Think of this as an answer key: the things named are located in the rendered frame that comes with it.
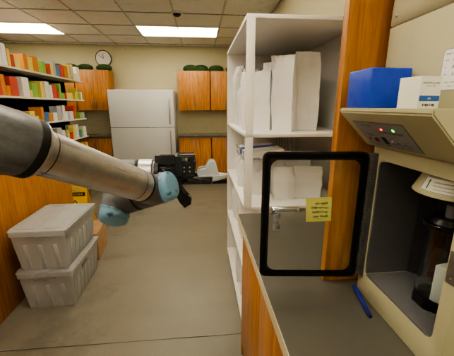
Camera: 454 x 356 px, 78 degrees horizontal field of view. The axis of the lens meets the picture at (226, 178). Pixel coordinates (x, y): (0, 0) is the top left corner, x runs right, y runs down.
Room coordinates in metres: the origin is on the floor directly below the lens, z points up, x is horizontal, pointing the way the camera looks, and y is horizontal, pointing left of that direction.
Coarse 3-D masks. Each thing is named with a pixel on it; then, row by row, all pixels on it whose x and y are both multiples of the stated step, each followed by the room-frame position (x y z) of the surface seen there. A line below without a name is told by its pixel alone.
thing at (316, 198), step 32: (288, 160) 0.79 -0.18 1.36; (320, 160) 0.79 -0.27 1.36; (352, 160) 0.79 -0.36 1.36; (288, 192) 0.79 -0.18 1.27; (320, 192) 0.79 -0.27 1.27; (352, 192) 0.79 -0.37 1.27; (288, 224) 0.79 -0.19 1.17; (320, 224) 0.79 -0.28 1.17; (352, 224) 0.79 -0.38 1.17; (288, 256) 0.79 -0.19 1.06; (320, 256) 0.79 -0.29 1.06
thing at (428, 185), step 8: (424, 176) 0.65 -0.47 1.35; (432, 176) 0.63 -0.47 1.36; (416, 184) 0.66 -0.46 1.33; (424, 184) 0.63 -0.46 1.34; (432, 184) 0.61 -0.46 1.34; (440, 184) 0.60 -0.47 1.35; (448, 184) 0.59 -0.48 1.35; (424, 192) 0.62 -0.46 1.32; (432, 192) 0.61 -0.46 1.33; (440, 192) 0.59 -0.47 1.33; (448, 192) 0.58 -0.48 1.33; (448, 200) 0.58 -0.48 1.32
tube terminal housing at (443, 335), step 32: (416, 32) 0.71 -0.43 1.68; (448, 32) 0.62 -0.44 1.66; (416, 64) 0.69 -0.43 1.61; (448, 96) 0.59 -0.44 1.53; (384, 160) 0.76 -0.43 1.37; (416, 160) 0.64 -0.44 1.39; (448, 288) 0.50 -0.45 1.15; (448, 320) 0.49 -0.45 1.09; (416, 352) 0.55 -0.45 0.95; (448, 352) 0.49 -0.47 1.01
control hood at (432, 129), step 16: (352, 112) 0.73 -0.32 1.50; (368, 112) 0.66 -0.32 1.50; (384, 112) 0.60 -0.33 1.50; (400, 112) 0.55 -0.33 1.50; (416, 112) 0.51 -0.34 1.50; (432, 112) 0.48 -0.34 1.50; (448, 112) 0.48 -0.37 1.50; (416, 128) 0.54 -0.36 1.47; (432, 128) 0.50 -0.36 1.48; (448, 128) 0.48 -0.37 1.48; (432, 144) 0.53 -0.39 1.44; (448, 144) 0.49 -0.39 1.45; (448, 160) 0.53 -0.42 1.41
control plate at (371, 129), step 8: (360, 128) 0.76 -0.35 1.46; (368, 128) 0.72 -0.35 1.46; (376, 128) 0.68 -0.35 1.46; (384, 128) 0.64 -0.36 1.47; (392, 128) 0.62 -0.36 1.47; (400, 128) 0.59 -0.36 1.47; (368, 136) 0.75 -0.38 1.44; (376, 136) 0.71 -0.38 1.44; (384, 136) 0.67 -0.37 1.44; (392, 136) 0.64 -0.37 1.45; (400, 136) 0.61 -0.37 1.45; (408, 136) 0.58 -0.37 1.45; (384, 144) 0.71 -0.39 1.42; (392, 144) 0.67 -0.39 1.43; (400, 144) 0.64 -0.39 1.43; (416, 144) 0.58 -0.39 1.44; (416, 152) 0.60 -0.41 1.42
